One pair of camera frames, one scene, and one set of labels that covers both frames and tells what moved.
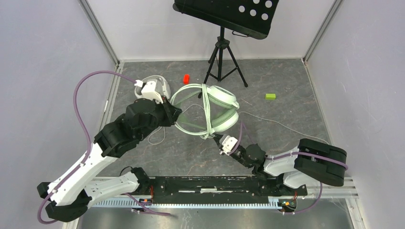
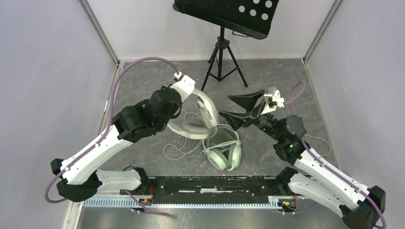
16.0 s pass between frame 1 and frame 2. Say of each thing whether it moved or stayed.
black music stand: stayed
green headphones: moved
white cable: moved
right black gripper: moved
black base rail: stayed
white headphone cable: moved
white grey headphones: moved
